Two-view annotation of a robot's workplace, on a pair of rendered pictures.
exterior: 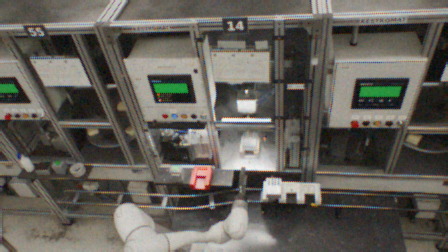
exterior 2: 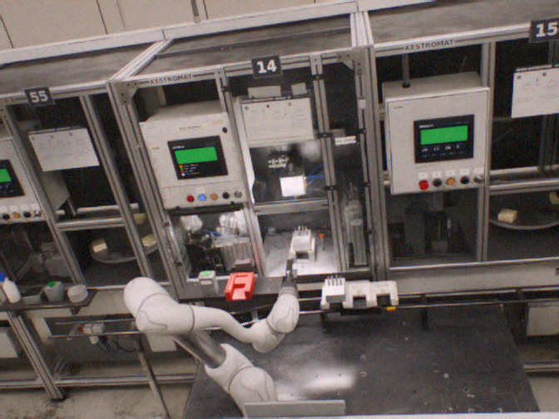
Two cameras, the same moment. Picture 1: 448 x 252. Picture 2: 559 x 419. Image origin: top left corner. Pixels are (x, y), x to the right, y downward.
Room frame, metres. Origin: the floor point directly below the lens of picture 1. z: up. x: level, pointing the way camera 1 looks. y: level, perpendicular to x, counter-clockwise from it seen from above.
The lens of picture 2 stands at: (-0.63, 0.02, 2.58)
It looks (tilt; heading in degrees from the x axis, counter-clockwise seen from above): 29 degrees down; 357
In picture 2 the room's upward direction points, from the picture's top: 10 degrees counter-clockwise
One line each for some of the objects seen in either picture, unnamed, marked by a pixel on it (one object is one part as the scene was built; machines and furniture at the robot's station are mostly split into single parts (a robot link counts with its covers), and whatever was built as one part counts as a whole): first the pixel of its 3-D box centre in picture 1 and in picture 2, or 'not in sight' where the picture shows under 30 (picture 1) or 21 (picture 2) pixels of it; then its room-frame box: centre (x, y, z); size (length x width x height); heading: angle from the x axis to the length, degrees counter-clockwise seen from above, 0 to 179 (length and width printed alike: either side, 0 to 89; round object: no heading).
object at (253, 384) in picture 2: not in sight; (255, 392); (0.96, 0.17, 0.85); 0.18 x 0.16 x 0.22; 29
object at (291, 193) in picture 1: (291, 194); (359, 298); (1.41, -0.40, 0.84); 0.36 x 0.14 x 0.10; 76
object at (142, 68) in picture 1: (173, 80); (200, 154); (1.81, 0.23, 1.60); 0.42 x 0.29 x 0.46; 76
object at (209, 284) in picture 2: (177, 172); (209, 282); (1.63, 0.33, 0.97); 0.08 x 0.08 x 0.12; 76
